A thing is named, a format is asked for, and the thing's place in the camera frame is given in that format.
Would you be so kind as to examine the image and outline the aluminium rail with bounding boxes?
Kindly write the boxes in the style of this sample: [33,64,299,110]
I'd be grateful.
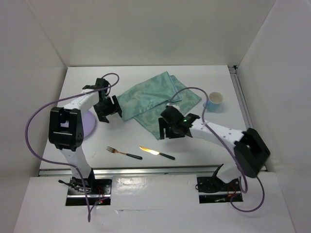
[227,65,265,166]
[37,164,268,177]

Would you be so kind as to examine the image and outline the light blue mug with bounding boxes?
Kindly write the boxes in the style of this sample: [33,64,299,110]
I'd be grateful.
[203,92,224,113]

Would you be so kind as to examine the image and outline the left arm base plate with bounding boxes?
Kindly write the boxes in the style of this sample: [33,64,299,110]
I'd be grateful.
[64,178,112,206]

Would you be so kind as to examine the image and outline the teal patterned cloth napkin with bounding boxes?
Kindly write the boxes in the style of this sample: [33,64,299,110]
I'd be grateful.
[117,71,202,140]

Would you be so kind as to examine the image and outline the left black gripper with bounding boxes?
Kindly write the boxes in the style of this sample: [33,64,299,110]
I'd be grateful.
[93,95,122,123]

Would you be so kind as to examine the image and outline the right side aluminium rail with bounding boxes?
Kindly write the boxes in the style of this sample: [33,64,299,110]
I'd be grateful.
[227,65,265,166]

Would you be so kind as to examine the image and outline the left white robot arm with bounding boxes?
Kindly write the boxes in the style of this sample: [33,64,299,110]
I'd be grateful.
[49,78,122,194]

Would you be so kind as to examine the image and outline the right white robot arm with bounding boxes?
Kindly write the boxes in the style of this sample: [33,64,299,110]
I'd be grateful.
[158,106,271,190]

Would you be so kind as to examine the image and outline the front aluminium rail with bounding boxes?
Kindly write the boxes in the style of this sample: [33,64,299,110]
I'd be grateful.
[37,164,268,177]

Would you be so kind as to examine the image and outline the gold fork green handle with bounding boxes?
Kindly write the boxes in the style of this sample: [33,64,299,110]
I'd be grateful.
[106,146,143,160]

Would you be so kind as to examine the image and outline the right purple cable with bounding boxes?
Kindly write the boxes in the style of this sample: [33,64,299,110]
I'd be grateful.
[170,86,266,213]

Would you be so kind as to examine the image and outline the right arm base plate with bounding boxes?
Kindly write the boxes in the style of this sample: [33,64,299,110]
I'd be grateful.
[195,177,243,204]

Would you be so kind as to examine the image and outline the lilac plastic plate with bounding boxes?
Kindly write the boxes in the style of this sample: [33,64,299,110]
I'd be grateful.
[82,111,97,139]

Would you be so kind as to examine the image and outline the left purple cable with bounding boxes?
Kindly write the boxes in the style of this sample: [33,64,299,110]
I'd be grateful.
[25,72,120,223]

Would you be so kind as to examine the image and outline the gold knife green handle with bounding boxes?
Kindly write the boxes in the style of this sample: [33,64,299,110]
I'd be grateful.
[139,146,175,160]

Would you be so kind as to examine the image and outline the purple cable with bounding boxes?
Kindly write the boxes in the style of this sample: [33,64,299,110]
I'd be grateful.
[25,72,120,223]
[170,86,266,213]

